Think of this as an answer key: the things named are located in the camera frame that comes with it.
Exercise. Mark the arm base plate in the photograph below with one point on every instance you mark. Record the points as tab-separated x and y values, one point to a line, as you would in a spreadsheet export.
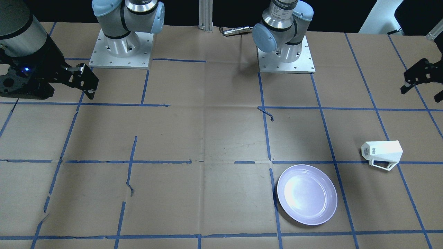
288	59
131	52

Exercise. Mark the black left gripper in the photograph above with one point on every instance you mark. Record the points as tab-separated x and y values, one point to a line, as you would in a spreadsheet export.
423	71

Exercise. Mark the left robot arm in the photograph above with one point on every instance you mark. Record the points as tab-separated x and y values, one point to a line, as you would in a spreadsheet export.
280	37

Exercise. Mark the metal cable connector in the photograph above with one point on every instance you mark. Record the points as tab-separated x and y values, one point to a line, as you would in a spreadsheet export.
235	31

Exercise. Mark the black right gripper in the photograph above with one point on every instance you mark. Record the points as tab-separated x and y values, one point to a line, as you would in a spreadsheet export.
51	59

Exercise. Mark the lavender plate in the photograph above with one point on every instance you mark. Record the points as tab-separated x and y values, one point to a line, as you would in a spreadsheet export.
307	195

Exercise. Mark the white faceted cup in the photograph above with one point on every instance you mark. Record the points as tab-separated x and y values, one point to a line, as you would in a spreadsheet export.
383	151

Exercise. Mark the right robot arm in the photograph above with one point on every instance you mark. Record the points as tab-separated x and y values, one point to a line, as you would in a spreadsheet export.
21	33

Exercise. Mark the aluminium frame post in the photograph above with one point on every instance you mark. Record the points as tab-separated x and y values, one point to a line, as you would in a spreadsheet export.
205	11

